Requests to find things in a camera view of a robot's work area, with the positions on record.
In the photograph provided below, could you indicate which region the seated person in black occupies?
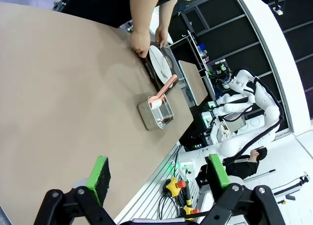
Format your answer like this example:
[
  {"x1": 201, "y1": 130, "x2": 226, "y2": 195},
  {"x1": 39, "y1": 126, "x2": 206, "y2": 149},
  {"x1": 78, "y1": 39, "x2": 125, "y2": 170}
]
[{"x1": 222, "y1": 146, "x2": 268, "y2": 180}]

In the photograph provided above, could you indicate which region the person's left hand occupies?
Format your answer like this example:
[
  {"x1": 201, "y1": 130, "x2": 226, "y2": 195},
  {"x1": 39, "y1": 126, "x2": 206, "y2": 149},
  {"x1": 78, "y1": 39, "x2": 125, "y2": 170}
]
[{"x1": 155, "y1": 26, "x2": 169, "y2": 47}]

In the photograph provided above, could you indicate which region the person in black t-shirt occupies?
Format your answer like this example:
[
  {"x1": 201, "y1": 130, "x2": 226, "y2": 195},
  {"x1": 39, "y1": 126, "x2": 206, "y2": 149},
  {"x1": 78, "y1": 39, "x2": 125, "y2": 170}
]
[{"x1": 60, "y1": 0, "x2": 203, "y2": 29}]

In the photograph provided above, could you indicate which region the white round plate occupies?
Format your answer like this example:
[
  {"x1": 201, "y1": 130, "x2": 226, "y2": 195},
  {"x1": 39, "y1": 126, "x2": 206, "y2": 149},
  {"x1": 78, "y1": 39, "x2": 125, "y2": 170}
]
[{"x1": 148, "y1": 45, "x2": 172, "y2": 85}]

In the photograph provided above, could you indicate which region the person's right forearm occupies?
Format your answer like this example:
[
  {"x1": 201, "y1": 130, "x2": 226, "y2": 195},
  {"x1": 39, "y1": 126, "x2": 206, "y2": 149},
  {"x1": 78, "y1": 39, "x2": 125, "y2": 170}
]
[{"x1": 129, "y1": 0, "x2": 163, "y2": 35}]

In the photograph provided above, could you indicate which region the pink lint roller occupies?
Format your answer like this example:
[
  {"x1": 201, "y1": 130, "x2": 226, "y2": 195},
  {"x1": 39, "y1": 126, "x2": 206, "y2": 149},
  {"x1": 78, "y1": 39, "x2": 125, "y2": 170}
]
[{"x1": 148, "y1": 74, "x2": 178, "y2": 111}]

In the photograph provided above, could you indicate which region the stainless steel rectangular container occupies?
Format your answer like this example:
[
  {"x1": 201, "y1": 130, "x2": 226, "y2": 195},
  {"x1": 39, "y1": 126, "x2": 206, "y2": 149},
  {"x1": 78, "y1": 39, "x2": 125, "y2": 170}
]
[{"x1": 137, "y1": 94, "x2": 175, "y2": 131}]

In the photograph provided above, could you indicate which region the person's right hand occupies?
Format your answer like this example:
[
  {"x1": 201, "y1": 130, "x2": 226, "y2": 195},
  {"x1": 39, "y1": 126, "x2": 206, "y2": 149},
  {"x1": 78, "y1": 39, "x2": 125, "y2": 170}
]
[{"x1": 129, "y1": 30, "x2": 150, "y2": 58}]

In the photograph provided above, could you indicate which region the person's left forearm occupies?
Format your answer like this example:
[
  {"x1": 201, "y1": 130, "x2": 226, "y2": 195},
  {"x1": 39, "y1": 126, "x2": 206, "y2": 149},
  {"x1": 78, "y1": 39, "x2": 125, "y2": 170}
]
[{"x1": 157, "y1": 0, "x2": 178, "y2": 31}]

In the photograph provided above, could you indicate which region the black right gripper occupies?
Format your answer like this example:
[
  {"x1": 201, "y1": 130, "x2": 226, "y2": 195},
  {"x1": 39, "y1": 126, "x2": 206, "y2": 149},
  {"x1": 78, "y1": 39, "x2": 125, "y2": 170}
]
[{"x1": 211, "y1": 63, "x2": 232, "y2": 89}]

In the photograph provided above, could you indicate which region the black cable bundle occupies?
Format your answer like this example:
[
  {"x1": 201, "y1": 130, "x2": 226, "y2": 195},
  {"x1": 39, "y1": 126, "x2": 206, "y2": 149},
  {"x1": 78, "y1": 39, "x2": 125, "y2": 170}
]
[{"x1": 158, "y1": 176, "x2": 189, "y2": 221}]

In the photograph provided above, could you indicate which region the yellow emergency stop button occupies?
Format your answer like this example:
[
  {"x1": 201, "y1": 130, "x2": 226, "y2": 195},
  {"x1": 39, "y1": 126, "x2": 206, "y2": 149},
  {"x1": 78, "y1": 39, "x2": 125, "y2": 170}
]
[
  {"x1": 165, "y1": 177, "x2": 186, "y2": 196},
  {"x1": 183, "y1": 206, "x2": 200, "y2": 221}
]

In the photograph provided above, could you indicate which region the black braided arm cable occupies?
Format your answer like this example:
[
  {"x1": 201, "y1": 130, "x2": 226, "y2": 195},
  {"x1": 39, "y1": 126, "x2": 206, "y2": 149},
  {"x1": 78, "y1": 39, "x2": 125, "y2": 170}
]
[{"x1": 234, "y1": 75, "x2": 286, "y2": 162}]

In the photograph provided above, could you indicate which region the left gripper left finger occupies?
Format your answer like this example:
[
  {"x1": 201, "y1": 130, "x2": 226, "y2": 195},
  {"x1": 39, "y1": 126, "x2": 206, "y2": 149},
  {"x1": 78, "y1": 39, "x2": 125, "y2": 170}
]
[{"x1": 34, "y1": 156, "x2": 115, "y2": 225}]

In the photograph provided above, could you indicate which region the brown topped side table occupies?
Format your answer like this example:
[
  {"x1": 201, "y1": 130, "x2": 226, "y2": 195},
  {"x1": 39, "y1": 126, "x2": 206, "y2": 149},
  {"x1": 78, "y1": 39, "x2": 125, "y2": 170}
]
[{"x1": 178, "y1": 60, "x2": 208, "y2": 106}]

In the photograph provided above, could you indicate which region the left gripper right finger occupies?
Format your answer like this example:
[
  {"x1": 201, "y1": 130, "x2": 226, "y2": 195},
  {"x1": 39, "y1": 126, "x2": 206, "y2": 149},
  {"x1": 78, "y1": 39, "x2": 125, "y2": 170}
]
[{"x1": 200, "y1": 153, "x2": 287, "y2": 225}]

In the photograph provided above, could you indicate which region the dark brown serving tray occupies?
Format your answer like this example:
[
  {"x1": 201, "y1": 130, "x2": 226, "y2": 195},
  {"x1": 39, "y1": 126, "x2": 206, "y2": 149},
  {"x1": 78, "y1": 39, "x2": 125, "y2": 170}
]
[{"x1": 140, "y1": 40, "x2": 178, "y2": 96}]

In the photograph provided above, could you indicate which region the metal shelf rack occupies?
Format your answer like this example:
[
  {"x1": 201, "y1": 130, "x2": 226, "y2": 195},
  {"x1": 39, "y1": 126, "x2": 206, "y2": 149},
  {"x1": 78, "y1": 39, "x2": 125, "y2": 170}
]
[{"x1": 187, "y1": 30, "x2": 211, "y2": 73}]

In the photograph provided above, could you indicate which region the black tripod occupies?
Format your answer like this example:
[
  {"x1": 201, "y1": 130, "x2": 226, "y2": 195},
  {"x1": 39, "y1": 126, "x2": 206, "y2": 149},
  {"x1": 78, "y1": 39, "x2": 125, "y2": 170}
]
[{"x1": 273, "y1": 175, "x2": 309, "y2": 197}]

